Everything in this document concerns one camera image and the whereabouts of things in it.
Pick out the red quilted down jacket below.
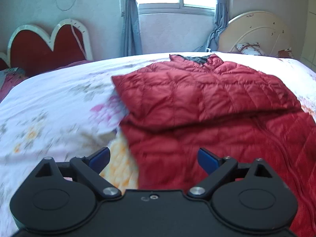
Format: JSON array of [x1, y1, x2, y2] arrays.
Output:
[[112, 55, 315, 236]]

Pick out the red patterned pillow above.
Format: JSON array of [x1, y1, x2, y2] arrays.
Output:
[[277, 48, 295, 59]]

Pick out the red heart-shaped headboard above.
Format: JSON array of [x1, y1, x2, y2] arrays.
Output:
[[1, 18, 93, 77]]

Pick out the left blue-grey curtain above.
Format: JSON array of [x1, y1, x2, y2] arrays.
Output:
[[122, 0, 142, 57]]

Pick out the blue-grey curtain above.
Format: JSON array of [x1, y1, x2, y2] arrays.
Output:
[[204, 0, 229, 51], [122, 0, 142, 57]]

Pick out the embroidered white pillow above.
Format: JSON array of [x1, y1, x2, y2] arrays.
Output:
[[235, 42, 266, 56]]

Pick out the right blue-grey curtain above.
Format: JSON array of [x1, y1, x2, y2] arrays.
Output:
[[204, 0, 229, 51]]

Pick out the cream round headboard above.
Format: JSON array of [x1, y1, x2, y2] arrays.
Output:
[[217, 11, 292, 57]]

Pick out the white floral bed quilt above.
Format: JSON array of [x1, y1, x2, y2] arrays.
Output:
[[1, 52, 315, 236]]

